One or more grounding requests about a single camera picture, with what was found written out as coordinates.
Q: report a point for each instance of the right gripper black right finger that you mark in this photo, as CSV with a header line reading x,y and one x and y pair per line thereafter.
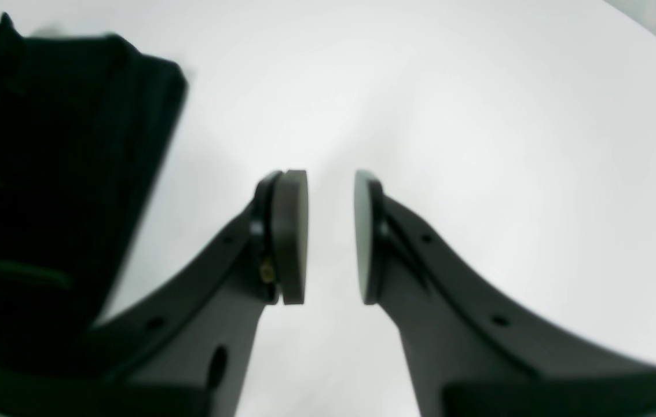
x,y
470,349

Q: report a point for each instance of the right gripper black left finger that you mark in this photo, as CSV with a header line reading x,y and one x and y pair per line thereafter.
x,y
184,349

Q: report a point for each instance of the black t-shirt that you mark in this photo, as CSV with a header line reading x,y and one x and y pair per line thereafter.
x,y
85,123

